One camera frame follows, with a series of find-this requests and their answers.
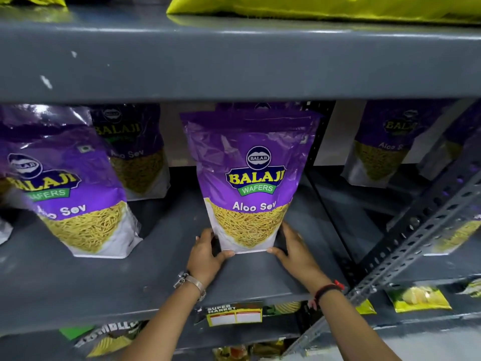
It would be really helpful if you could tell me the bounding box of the green snack packet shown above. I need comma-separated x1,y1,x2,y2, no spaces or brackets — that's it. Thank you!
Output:
59,325,95,341

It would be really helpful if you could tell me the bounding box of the yellow shelf price label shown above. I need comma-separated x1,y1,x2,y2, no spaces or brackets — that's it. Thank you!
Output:
205,302,264,328

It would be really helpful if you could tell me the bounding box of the person's right hand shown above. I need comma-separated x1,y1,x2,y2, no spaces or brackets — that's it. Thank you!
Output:
267,222,332,294

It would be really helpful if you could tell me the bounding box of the black slotted upright post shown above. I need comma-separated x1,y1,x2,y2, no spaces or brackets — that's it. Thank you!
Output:
307,101,336,167

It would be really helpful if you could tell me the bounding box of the person's left hand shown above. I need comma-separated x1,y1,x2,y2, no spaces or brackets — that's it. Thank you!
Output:
187,228,236,288

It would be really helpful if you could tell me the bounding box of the purple snack pouch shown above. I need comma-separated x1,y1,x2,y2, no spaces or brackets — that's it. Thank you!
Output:
179,108,322,256

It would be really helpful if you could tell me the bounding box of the grey slotted angle strut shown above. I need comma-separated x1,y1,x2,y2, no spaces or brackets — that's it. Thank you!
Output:
291,144,481,358

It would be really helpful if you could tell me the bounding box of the yellow and red snack packet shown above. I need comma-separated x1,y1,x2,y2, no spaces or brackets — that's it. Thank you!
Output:
211,339,299,361

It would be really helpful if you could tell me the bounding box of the black and red thread bracelet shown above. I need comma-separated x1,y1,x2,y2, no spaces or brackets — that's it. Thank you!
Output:
308,280,346,311

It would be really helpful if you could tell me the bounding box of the person's left forearm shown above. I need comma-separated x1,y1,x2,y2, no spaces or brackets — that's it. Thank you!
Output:
119,284,205,361

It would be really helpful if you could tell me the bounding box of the silver wristwatch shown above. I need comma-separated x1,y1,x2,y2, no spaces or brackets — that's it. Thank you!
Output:
173,271,207,302

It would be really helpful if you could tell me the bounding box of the black and yellow chips packet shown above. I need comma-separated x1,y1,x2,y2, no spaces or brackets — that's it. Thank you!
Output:
74,320,148,358

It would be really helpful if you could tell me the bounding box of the person's right forearm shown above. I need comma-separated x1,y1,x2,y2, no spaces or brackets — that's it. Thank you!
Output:
317,287,403,361

